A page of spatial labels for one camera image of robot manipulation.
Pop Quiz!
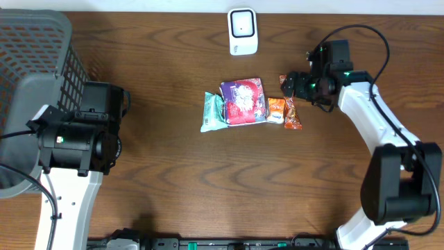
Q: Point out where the small orange snack packet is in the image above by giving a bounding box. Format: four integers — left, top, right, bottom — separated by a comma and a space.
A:
266, 98, 285, 124

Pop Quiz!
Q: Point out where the red orange snack bag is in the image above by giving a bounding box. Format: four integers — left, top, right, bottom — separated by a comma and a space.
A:
282, 89, 302, 130

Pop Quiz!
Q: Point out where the purple red noodle packet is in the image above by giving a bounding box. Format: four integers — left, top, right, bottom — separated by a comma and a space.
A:
220, 78, 266, 126

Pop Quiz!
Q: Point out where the teal white snack packet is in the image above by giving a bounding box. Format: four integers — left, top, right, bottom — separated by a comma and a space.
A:
200, 92, 228, 133

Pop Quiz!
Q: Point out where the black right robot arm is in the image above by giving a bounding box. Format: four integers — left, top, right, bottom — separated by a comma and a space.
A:
280, 40, 443, 249

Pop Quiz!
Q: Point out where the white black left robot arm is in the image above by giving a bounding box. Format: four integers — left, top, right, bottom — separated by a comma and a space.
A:
26, 82, 131, 249

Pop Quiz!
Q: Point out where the white barcode scanner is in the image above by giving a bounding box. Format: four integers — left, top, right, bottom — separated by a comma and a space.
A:
227, 8, 259, 56

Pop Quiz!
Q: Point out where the dark grey plastic basket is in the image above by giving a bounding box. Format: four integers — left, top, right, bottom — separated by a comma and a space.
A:
0, 8, 92, 199

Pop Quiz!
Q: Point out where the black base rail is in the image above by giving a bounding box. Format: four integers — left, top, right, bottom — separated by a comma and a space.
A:
86, 236, 411, 250

